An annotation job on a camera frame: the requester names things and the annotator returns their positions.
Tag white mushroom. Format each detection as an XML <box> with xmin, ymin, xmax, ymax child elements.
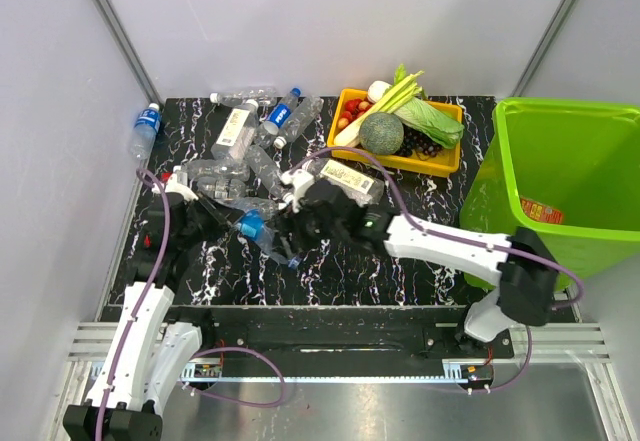
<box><xmin>367</xmin><ymin>80</ymin><xmax>391</xmax><ymax>104</ymax></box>

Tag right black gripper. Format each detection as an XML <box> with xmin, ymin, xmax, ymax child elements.
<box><xmin>269</xmin><ymin>201</ymin><xmax>345</xmax><ymax>261</ymax></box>

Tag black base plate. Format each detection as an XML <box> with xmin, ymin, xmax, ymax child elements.
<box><xmin>164</xmin><ymin>304</ymin><xmax>516</xmax><ymax>366</ymax></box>

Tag tea label clear bottle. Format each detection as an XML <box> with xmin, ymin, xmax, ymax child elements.
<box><xmin>302</xmin><ymin>158</ymin><xmax>385</xmax><ymax>206</ymax></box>

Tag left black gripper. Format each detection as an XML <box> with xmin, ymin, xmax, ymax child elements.
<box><xmin>178</xmin><ymin>190</ymin><xmax>245</xmax><ymax>249</ymax></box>

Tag green plastic bin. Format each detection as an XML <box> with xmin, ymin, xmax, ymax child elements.
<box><xmin>459</xmin><ymin>98</ymin><xmax>639</xmax><ymax>279</ymax></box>

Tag napa cabbage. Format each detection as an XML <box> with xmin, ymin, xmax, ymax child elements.
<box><xmin>394</xmin><ymin>98</ymin><xmax>464</xmax><ymax>149</ymax></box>

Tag clear bottle center diagonal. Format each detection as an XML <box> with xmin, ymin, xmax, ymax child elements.
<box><xmin>244</xmin><ymin>144</ymin><xmax>293</xmax><ymax>203</ymax></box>

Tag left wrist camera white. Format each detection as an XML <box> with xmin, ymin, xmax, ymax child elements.
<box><xmin>160</xmin><ymin>169</ymin><xmax>198</xmax><ymax>202</ymax></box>

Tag black label clear bottle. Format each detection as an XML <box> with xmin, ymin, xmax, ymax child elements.
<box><xmin>196</xmin><ymin>177</ymin><xmax>246</xmax><ymax>201</ymax></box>

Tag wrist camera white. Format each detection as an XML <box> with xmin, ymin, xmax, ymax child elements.
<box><xmin>280</xmin><ymin>169</ymin><xmax>315</xmax><ymax>213</ymax></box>
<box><xmin>160</xmin><ymin>169</ymin><xmax>198</xmax><ymax>202</ymax></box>

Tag red strawberries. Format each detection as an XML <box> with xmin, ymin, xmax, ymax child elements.
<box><xmin>337</xmin><ymin>98</ymin><xmax>371</xmax><ymax>131</ymax></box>

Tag celery stalks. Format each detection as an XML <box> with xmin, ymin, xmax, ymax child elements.
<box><xmin>371</xmin><ymin>64</ymin><xmax>423</xmax><ymax>113</ymax></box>

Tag white radish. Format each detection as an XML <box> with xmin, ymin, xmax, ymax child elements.
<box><xmin>334</xmin><ymin>111</ymin><xmax>372</xmax><ymax>147</ymax></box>

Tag Pepsi bottle by wall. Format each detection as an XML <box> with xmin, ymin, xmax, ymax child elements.
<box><xmin>130</xmin><ymin>103</ymin><xmax>161</xmax><ymax>161</ymax></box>

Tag clear bottle at back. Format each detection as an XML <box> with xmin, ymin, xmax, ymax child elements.
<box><xmin>209</xmin><ymin>86</ymin><xmax>278</xmax><ymax>107</ymax></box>

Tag Pepsi bottle on table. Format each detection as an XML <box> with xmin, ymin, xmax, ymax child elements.
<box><xmin>254</xmin><ymin>87</ymin><xmax>301</xmax><ymax>148</ymax></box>

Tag blue label crushed bottle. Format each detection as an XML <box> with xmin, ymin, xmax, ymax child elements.
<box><xmin>235</xmin><ymin>210</ymin><xmax>300</xmax><ymax>269</ymax></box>

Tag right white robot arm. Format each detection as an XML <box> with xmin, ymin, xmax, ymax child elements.
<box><xmin>274</xmin><ymin>180</ymin><xmax>557</xmax><ymax>357</ymax></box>

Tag clear bottle left horizontal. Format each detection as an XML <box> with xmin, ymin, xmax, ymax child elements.
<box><xmin>175</xmin><ymin>159</ymin><xmax>251</xmax><ymax>182</ymax></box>

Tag orange label bottle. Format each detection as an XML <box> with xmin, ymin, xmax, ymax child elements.
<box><xmin>520</xmin><ymin>197</ymin><xmax>564</xmax><ymax>225</ymax></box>

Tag clear crushed bottle right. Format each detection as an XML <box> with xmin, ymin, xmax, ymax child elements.
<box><xmin>273</xmin><ymin>96</ymin><xmax>324</xmax><ymax>150</ymax></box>

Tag dark grape bunch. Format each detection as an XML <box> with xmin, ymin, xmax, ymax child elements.
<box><xmin>395</xmin><ymin>126</ymin><xmax>443</xmax><ymax>157</ymax></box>

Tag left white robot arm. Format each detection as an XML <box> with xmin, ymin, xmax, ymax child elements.
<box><xmin>63</xmin><ymin>193</ymin><xmax>242</xmax><ymax>440</ymax></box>

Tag beige label clear bottle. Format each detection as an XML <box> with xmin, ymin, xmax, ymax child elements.
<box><xmin>211</xmin><ymin>99</ymin><xmax>259</xmax><ymax>161</ymax></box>

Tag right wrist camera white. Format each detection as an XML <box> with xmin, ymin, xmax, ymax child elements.
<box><xmin>280</xmin><ymin>169</ymin><xmax>315</xmax><ymax>213</ymax></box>

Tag green netted melon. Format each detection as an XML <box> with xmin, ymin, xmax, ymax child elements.
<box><xmin>359</xmin><ymin>112</ymin><xmax>404</xmax><ymax>155</ymax></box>

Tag black marble mat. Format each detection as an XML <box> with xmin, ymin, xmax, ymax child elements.
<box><xmin>97</xmin><ymin>94</ymin><xmax>556</xmax><ymax>308</ymax></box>

